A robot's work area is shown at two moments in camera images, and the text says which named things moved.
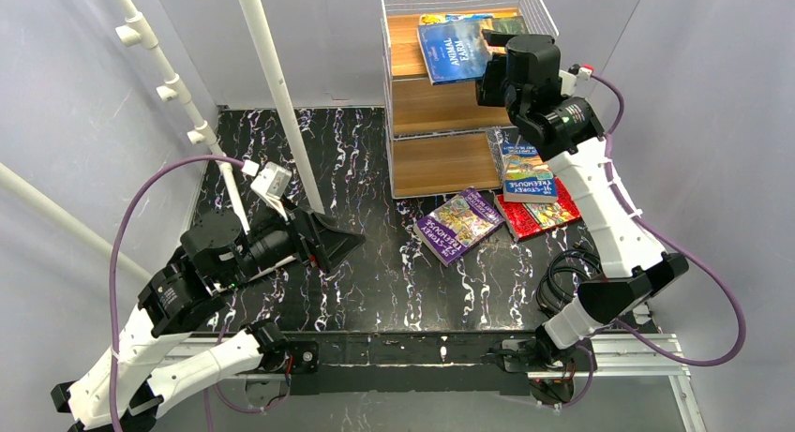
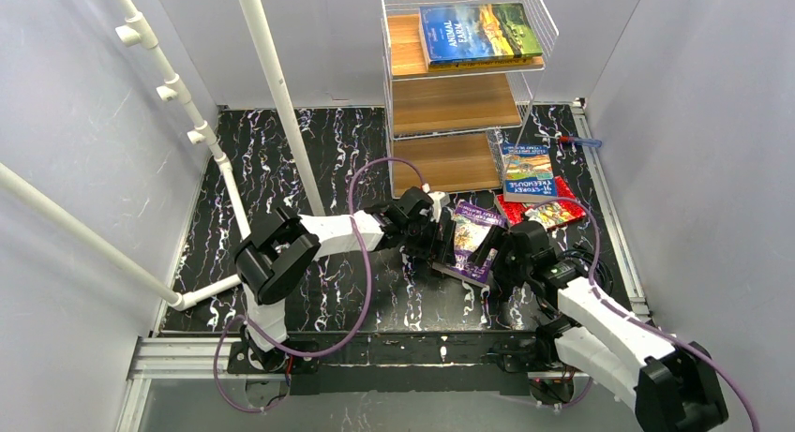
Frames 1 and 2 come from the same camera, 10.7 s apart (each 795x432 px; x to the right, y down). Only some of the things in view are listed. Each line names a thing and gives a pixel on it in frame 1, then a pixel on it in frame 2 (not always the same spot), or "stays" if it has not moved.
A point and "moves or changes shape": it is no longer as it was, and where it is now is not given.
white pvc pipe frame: (173, 87) stays
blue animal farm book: (457, 51) moves or changes shape
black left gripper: (307, 235) to (443, 238)
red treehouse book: (526, 219) stays
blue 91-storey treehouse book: (528, 177) stays
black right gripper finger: (496, 39) to (491, 240)
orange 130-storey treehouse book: (427, 19) to (487, 65)
